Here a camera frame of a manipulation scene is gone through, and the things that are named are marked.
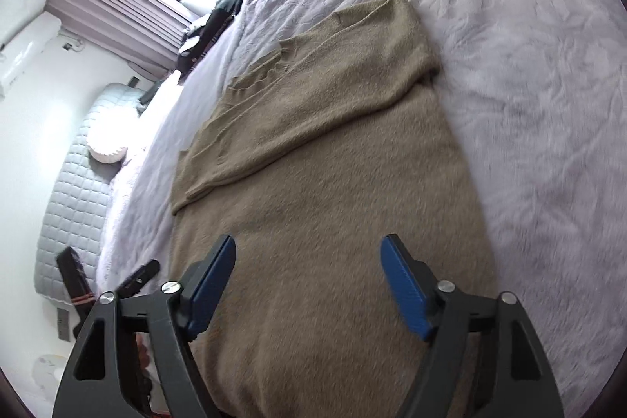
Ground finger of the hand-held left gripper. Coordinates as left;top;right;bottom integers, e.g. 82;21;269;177
116;260;161;297

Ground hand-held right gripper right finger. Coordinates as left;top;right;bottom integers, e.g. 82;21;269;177
381;233;564;418

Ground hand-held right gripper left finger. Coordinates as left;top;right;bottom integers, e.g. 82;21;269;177
51;234;237;418

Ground brown knit sweater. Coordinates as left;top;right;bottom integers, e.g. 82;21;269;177
169;0;498;418

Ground grey quilted headboard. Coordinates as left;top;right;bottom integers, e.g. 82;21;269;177
34;82;150;306

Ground white round object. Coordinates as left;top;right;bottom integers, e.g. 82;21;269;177
32;352;74;384

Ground white round pillow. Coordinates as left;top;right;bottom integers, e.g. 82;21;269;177
88;124;129;164

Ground white duvet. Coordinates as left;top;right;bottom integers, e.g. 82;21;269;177
95;0;258;296

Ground white air conditioner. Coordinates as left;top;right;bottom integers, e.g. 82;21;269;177
0;17;62;96

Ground lavender embossed blanket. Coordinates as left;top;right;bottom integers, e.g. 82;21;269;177
95;0;627;399

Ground black jacket plaid lining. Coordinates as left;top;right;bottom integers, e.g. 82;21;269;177
176;0;272;73

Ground grey pleated curtain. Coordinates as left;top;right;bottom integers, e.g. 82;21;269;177
45;0;194;78

